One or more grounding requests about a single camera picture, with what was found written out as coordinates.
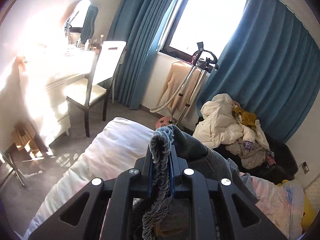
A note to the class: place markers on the grey-blue sweatshirt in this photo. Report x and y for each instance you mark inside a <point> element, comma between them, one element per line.
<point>149,213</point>

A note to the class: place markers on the wooden crate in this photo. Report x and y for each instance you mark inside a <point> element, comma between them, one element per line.
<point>23,137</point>

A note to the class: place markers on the mustard yellow garment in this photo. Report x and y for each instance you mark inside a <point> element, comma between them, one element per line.
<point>244,117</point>

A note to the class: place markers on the cream puffer jacket pile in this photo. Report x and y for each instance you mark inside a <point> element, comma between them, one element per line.
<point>219,127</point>

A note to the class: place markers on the metal folding chair leg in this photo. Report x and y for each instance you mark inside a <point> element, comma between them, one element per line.
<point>8,160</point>

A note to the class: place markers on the white seat dark chair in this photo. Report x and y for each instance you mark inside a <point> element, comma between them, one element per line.
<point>88,91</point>

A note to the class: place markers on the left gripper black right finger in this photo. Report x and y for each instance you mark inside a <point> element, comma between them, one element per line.
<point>218,209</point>

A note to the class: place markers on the yellow plush toy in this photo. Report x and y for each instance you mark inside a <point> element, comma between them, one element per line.
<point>306,209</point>

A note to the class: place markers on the black leather armchair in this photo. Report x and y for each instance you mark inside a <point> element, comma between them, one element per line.
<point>278,166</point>

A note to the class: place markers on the wall power socket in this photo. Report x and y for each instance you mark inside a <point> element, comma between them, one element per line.
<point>305,167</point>

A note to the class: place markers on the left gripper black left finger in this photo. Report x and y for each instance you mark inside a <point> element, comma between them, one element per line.
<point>102,208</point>

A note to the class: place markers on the white dressing table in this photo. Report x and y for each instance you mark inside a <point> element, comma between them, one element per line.
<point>43,80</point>

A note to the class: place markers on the teal curtain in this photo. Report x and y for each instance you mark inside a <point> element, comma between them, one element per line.
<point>270,66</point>
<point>140,24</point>

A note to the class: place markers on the pastel pink quilted duvet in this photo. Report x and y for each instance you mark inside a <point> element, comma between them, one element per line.
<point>123,141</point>

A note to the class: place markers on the right teal curtain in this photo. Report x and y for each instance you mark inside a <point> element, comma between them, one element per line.
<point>270,66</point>

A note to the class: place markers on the left teal curtain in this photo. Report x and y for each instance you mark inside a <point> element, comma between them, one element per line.
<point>140,24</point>

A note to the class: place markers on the vanity mirror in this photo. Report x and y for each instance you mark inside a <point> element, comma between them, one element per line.
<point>81,21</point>

